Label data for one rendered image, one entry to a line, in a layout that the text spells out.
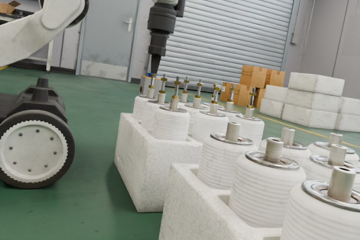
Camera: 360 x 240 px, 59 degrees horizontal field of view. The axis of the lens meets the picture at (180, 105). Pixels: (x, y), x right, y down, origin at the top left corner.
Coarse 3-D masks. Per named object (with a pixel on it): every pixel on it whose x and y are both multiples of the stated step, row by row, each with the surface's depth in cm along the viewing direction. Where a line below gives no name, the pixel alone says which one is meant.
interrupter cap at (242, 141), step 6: (216, 132) 58; (222, 132) 59; (216, 138) 53; (222, 138) 54; (240, 138) 57; (246, 138) 57; (234, 144) 52; (240, 144) 52; (246, 144) 52; (252, 144) 54
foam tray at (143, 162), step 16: (128, 128) 97; (144, 128) 89; (128, 144) 94; (144, 144) 78; (160, 144) 76; (176, 144) 77; (192, 144) 79; (128, 160) 92; (144, 160) 76; (160, 160) 77; (176, 160) 78; (192, 160) 80; (128, 176) 90; (144, 176) 76; (160, 176) 77; (144, 192) 76; (160, 192) 78; (144, 208) 77; (160, 208) 79
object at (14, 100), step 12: (36, 84) 118; (48, 84) 120; (0, 96) 110; (12, 96) 114; (24, 96) 104; (36, 96) 86; (48, 96) 113; (60, 96) 123; (0, 108) 90; (12, 108) 83; (24, 108) 82; (36, 108) 83; (48, 108) 84; (60, 108) 90; (0, 120) 80
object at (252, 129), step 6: (234, 120) 90; (240, 120) 89; (246, 120) 88; (240, 126) 89; (246, 126) 88; (252, 126) 88; (258, 126) 88; (240, 132) 89; (246, 132) 88; (252, 132) 88; (258, 132) 89; (252, 138) 88; (258, 138) 89; (258, 144) 90
